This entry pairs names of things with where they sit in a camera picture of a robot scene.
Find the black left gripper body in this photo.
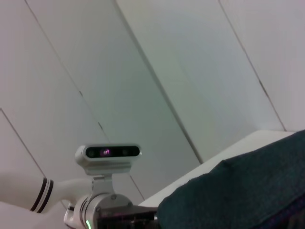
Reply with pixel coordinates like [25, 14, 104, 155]
[97, 206, 159, 229]

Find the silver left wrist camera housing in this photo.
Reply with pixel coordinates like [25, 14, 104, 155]
[75, 144, 143, 191]

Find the dark teal insulated lunch bag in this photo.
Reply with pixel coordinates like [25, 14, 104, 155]
[157, 130, 305, 229]

